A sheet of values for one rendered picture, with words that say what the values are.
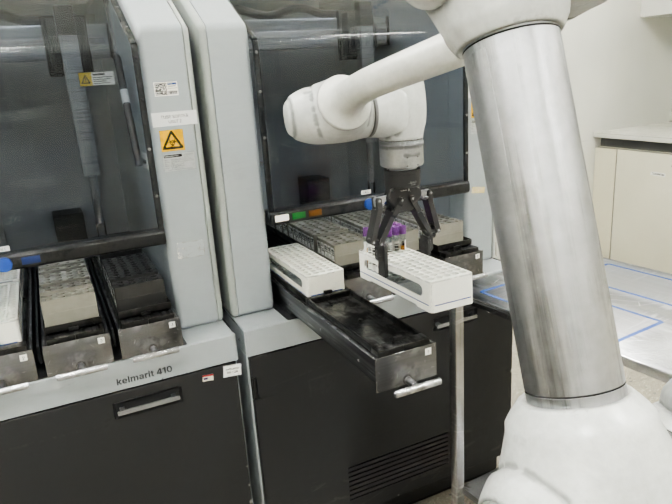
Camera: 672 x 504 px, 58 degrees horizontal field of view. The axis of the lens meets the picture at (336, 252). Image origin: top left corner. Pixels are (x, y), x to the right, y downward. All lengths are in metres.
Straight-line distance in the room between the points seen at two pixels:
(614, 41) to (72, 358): 3.26
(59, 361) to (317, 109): 0.76
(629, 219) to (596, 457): 3.15
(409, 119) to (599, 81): 2.66
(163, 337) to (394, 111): 0.72
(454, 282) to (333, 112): 0.39
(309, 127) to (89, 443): 0.86
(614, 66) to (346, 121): 2.90
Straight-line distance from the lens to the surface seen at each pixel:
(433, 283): 1.16
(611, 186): 3.78
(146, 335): 1.44
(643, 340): 1.24
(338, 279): 1.46
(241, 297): 1.56
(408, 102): 1.21
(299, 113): 1.13
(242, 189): 1.50
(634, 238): 3.74
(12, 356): 1.43
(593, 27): 3.76
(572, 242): 0.63
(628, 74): 3.98
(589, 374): 0.65
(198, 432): 1.57
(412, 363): 1.19
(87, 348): 1.43
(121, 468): 1.58
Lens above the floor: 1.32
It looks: 16 degrees down
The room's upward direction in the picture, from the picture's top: 4 degrees counter-clockwise
